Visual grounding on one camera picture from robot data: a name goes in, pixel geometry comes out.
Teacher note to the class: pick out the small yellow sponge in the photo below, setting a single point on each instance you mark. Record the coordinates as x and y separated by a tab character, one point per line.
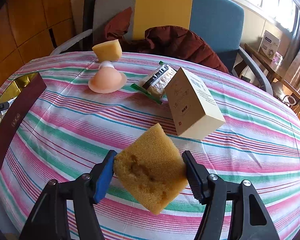
108	51

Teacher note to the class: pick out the maroon puffer jacket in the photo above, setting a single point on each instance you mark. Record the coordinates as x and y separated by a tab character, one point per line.
170	41

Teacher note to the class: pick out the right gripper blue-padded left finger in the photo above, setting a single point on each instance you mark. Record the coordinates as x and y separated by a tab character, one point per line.
102	174

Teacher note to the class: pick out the gold tin box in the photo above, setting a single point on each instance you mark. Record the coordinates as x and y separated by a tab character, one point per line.
21	94

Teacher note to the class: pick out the striped tablecloth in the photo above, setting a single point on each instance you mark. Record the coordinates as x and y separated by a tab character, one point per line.
69	129

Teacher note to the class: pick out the peach silicone cup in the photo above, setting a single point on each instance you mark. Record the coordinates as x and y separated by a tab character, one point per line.
107	79

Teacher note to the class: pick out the grey yellow blue armchair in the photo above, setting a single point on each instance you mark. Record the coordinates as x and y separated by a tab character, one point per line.
218	22

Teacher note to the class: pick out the large yellow sponge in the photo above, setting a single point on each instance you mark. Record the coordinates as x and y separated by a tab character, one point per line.
151	169

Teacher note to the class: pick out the green edged snack packet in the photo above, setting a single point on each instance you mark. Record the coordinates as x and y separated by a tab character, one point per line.
154	84

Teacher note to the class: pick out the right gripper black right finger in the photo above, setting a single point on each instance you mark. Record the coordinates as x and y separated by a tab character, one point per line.
197	178

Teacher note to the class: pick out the white box on shelf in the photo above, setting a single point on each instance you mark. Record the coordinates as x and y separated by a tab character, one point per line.
269	45

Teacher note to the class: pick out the tan cardboard box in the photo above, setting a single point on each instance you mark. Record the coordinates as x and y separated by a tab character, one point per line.
194	110

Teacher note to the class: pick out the wooden wardrobe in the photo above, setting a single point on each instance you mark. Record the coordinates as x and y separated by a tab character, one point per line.
31	29

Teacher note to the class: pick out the black rolled mat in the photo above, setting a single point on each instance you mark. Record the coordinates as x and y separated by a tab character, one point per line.
88	16

